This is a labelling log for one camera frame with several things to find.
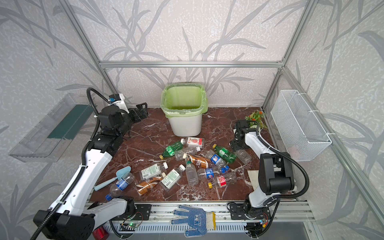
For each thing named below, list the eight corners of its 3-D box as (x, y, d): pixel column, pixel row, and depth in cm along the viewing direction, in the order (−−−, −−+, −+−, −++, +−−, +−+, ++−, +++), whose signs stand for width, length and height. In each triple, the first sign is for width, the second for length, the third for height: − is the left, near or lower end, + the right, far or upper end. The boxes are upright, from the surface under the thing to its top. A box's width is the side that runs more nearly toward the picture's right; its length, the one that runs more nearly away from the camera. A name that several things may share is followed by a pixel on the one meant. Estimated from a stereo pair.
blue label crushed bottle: (197, 179, 86) (197, 176, 82) (197, 170, 89) (197, 167, 85) (219, 179, 86) (219, 176, 82) (218, 170, 89) (219, 167, 85)
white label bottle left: (144, 182, 85) (141, 180, 82) (141, 173, 88) (139, 171, 85) (169, 170, 90) (168, 167, 86) (166, 162, 93) (165, 159, 90)
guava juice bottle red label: (180, 147, 99) (179, 144, 96) (181, 139, 103) (180, 136, 100) (204, 147, 99) (204, 144, 96) (204, 139, 103) (204, 136, 100)
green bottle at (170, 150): (162, 162, 93) (161, 159, 89) (158, 156, 96) (156, 153, 92) (183, 148, 99) (183, 145, 96) (179, 143, 102) (178, 139, 99)
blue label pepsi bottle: (204, 155, 93) (204, 153, 91) (209, 150, 96) (209, 148, 93) (221, 169, 87) (221, 167, 85) (225, 164, 90) (226, 162, 87)
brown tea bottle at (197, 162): (186, 164, 89) (185, 161, 86) (188, 157, 92) (188, 153, 89) (209, 171, 87) (209, 168, 83) (211, 163, 90) (211, 160, 86)
